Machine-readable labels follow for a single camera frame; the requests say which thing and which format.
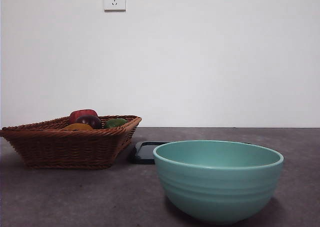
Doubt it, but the brown kiwifruit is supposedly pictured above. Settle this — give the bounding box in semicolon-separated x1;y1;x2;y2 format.
62;123;94;131

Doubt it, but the teal ribbed bowl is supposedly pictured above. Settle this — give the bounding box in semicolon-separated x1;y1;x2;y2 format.
152;139;285;225

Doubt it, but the green avocado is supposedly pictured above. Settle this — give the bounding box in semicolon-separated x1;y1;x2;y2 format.
103;118;128;130

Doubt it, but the dark green rectangular tray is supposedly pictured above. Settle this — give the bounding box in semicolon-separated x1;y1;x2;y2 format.
127;141;253;166

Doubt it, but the dark purple plum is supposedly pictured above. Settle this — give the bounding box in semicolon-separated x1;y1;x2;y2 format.
74;114;103;130

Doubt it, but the red apple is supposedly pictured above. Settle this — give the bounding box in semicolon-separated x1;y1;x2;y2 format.
68;108;99;128

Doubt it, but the brown wicker basket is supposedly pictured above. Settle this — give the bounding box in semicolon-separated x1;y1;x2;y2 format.
0;114;143;170

